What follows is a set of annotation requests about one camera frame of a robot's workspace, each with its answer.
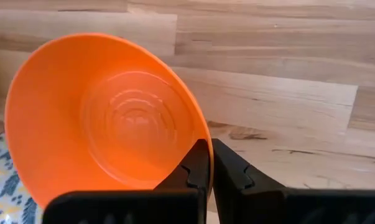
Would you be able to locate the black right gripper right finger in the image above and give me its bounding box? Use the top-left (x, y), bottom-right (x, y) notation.
top-left (211, 138), bottom-right (375, 224)

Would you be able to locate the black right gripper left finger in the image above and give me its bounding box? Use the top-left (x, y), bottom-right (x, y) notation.
top-left (42, 138), bottom-right (211, 224)

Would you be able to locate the orange plastic bowl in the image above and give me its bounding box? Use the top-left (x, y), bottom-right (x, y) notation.
top-left (4, 32), bottom-right (215, 210)

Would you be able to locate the yellow blue floral ceramic bowl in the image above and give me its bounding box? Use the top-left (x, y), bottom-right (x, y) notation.
top-left (0, 132), bottom-right (44, 224)

